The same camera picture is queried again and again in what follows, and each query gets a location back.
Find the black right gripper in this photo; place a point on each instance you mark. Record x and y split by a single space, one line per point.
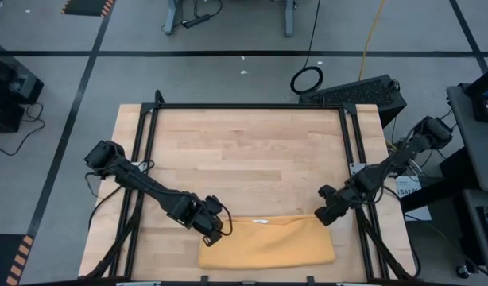
342 198

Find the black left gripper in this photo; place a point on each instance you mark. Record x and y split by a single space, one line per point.
210 223

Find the yellow waffle towel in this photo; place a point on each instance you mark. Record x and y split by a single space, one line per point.
268 246

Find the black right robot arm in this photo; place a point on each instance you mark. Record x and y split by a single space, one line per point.
399 159

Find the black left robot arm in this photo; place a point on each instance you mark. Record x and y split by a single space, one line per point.
148 186

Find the white printed label sheet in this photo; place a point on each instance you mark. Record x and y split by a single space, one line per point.
409 188

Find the black computer tower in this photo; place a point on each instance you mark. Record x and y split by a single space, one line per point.
355 93

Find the black caster wheel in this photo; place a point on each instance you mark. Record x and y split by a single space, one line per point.
462 271

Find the grey equipment cart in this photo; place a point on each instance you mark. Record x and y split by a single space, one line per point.
476 151

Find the black monitor on cart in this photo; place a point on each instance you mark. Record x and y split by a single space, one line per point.
478 95

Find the grey desk leg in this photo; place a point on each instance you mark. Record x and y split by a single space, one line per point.
171 18
289 20

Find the black power strip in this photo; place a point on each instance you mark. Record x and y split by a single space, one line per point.
196 20

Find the black orange striped mat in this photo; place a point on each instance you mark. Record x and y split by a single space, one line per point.
87 7
7 258

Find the black floor box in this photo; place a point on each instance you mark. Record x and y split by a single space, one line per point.
3 117

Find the black machine with round knob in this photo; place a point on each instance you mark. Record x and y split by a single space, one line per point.
13 79

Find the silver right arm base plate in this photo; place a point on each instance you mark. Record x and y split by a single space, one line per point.
355 168

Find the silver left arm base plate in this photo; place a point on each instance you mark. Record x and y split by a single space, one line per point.
137 165

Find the black aluminium table frame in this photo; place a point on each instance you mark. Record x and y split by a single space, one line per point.
244 106

